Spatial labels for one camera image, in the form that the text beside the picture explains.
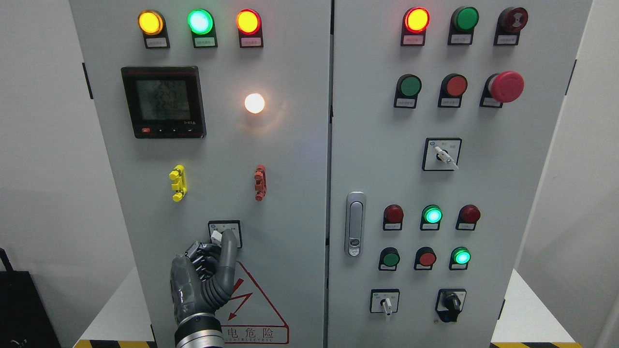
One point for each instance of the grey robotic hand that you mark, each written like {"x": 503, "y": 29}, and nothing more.
{"x": 202, "y": 280}

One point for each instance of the white rotary selector switch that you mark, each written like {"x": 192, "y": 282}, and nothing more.
{"x": 217, "y": 227}

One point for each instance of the silver black robot forearm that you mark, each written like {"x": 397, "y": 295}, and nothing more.
{"x": 201, "y": 330}

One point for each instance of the green lit indicator light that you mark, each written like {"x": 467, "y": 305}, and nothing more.
{"x": 202, "y": 25}

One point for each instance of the yellow indicator light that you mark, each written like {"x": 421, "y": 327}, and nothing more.
{"x": 153, "y": 28}

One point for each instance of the green unlit top light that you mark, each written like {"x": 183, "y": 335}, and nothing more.
{"x": 463, "y": 21}

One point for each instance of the red electrical warning sticker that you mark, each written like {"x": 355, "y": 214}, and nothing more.
{"x": 250, "y": 317}

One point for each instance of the grey left cabinet door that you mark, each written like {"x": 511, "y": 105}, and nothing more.
{"x": 283, "y": 234}

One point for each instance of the grey cabinet door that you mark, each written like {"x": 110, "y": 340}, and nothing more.
{"x": 283, "y": 234}
{"x": 378, "y": 149}

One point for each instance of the black digital power meter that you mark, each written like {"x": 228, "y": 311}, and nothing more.
{"x": 165, "y": 102}

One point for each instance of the clear small light bulb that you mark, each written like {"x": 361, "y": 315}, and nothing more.
{"x": 254, "y": 103}

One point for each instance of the green push button lower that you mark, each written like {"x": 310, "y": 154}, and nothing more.
{"x": 389, "y": 259}

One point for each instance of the green push button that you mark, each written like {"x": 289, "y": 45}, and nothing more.
{"x": 389, "y": 259}
{"x": 408, "y": 87}

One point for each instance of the dark red indicator left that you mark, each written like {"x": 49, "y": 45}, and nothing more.
{"x": 393, "y": 218}

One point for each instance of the dark red indicator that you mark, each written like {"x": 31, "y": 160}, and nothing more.
{"x": 393, "y": 218}
{"x": 468, "y": 217}

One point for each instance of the red push button lower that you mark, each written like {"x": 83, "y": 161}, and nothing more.
{"x": 425, "y": 258}

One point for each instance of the red push button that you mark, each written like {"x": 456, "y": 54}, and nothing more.
{"x": 425, "y": 258}
{"x": 452, "y": 89}

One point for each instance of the green lit indicator middle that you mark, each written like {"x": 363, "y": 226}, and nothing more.
{"x": 431, "y": 218}

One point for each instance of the green lit button lower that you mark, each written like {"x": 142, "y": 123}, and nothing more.
{"x": 459, "y": 259}

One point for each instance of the red-orange indicator light left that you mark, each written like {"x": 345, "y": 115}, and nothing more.
{"x": 249, "y": 25}

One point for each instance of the dark red indicator right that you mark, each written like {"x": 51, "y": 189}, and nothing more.
{"x": 468, "y": 217}

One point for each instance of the green push button upper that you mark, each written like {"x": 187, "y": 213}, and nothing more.
{"x": 408, "y": 87}

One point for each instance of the grey right cabinet door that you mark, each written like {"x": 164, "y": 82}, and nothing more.
{"x": 378, "y": 149}

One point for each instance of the red push button upper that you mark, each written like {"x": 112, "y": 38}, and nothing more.
{"x": 452, "y": 89}

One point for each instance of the red lit indicator light right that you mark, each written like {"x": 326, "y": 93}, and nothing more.
{"x": 414, "y": 26}

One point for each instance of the red emergency stop button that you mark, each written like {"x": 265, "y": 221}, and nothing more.
{"x": 502, "y": 88}

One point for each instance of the dark red buzzer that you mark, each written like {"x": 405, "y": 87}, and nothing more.
{"x": 510, "y": 23}

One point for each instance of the silver door latch handle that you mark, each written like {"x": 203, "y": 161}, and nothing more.
{"x": 355, "y": 211}

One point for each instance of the white selector switch lower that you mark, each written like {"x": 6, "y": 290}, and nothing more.
{"x": 384, "y": 301}

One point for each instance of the black selector switch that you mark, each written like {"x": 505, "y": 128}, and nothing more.
{"x": 449, "y": 304}

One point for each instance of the white selector switch upper right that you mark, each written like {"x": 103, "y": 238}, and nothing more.
{"x": 441, "y": 154}

